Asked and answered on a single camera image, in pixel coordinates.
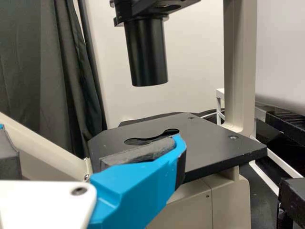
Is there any cream microscope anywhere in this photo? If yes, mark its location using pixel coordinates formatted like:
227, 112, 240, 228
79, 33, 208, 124
0, 0, 268, 229

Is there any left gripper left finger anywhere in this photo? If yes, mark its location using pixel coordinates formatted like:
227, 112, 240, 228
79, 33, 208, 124
0, 123, 21, 180

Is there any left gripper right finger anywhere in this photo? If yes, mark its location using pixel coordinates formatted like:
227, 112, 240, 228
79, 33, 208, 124
89, 133, 188, 229

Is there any white frame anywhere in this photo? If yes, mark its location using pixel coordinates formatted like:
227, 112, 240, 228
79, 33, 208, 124
215, 88, 226, 125

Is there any white box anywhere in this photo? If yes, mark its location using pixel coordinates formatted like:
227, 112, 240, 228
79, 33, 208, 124
83, 0, 305, 125

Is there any black platform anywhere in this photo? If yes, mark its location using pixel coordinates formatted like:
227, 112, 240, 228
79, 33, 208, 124
256, 104, 305, 150

